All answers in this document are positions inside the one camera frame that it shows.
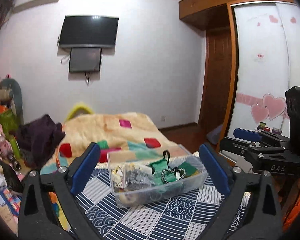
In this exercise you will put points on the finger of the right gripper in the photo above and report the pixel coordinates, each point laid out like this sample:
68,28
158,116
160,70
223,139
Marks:
247,135

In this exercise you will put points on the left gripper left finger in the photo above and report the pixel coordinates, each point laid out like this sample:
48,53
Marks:
81,168

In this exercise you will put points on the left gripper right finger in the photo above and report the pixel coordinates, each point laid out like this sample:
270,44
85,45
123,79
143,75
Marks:
218,169

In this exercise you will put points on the floral yellow cloth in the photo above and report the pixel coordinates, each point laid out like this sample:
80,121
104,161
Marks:
119,173

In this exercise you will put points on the green yellow sponge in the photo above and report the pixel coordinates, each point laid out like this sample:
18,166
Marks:
189,170

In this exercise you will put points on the white fleece cloth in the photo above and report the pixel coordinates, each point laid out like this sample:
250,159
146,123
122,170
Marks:
136,179

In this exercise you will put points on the yellow white plush ball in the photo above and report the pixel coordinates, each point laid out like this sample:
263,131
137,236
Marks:
128,199

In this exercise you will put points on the black white fabric bag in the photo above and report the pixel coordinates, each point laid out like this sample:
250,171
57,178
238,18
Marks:
179,173

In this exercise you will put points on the colourful fleece blanket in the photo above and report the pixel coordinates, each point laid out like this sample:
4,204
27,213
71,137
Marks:
124,133

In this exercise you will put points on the brown wooden door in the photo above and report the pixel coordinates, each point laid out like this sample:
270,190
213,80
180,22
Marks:
217,71

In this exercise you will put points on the blue patterned bed cover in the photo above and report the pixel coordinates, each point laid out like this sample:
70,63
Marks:
181,217

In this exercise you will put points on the clear plastic storage box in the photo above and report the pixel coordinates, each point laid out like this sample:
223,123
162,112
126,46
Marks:
154,164

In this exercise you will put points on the dark purple clothes pile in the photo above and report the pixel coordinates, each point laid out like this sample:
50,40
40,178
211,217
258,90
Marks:
38,140

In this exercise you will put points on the yellow plush behind blanket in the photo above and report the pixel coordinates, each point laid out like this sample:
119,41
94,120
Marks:
78,109

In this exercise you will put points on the green bottle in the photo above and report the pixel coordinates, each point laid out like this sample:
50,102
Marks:
14,146

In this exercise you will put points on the pink rabbit figure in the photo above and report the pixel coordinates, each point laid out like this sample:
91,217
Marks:
5,147

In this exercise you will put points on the green box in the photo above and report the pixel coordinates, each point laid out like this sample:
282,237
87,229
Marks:
9,121

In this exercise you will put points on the white sliding wardrobe door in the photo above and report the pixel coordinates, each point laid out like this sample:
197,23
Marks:
268,38

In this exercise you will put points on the grey plush toy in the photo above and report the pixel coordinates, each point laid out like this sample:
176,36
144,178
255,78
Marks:
10,93

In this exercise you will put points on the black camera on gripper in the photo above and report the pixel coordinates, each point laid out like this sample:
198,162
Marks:
293,111

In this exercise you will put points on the small wall monitor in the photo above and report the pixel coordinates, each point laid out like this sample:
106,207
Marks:
85,60

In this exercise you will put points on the large wall television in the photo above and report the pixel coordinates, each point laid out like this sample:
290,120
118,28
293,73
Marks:
88,31

